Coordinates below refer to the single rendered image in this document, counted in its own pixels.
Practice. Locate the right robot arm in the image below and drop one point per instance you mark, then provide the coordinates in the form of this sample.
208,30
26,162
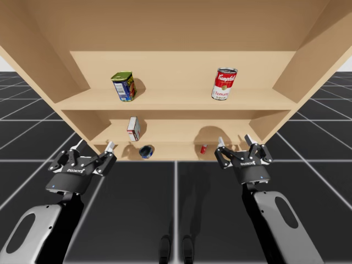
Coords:
277,220

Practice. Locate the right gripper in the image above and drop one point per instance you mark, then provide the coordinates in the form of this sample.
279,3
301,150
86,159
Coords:
248,171

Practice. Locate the pale wooden shelf unit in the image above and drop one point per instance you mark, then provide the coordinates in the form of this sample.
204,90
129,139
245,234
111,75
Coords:
176,35

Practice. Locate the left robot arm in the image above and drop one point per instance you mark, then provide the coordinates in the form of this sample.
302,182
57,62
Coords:
41,220

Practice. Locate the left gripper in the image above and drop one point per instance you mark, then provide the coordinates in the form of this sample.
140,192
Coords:
68,181

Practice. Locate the green and blue rectangular can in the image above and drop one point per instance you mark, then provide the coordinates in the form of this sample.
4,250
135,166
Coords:
125,88

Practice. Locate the red and white carton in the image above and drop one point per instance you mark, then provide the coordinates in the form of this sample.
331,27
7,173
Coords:
133,129

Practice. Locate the blue flat can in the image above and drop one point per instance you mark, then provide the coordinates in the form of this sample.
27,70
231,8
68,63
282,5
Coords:
145,152

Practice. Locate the red and white can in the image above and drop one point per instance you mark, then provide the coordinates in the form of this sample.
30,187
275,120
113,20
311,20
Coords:
223,83

